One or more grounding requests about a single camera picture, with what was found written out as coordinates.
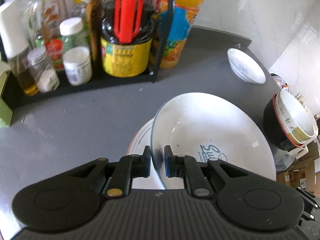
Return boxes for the white plate sweet print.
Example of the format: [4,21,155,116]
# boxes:
[151,92,276,189]

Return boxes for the red and black bowl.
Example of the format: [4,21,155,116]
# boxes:
[263,93,303,151]

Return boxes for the white plate bakery print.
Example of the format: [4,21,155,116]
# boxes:
[227,48,266,85]

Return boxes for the white plate gold rim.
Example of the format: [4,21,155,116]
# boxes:
[126,118,166,190]

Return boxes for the cardboard boxes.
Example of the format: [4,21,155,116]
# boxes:
[276,142,319,197]

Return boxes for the small white cap jar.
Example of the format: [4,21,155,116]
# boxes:
[62,46,92,86]

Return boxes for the glass spice jar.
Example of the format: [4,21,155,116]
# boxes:
[27,47,60,94]

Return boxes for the green tissue box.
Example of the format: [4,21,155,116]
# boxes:
[0,61,13,128]

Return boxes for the black metal shelf rack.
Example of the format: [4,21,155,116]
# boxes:
[5,0,175,109]

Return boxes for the amber vinegar bottle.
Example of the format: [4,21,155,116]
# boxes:
[71,0,103,66]

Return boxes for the orange juice bottle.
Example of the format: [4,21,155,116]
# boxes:
[160,0,204,69]

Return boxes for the clear oil bottle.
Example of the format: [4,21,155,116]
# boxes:
[1,0,39,96]

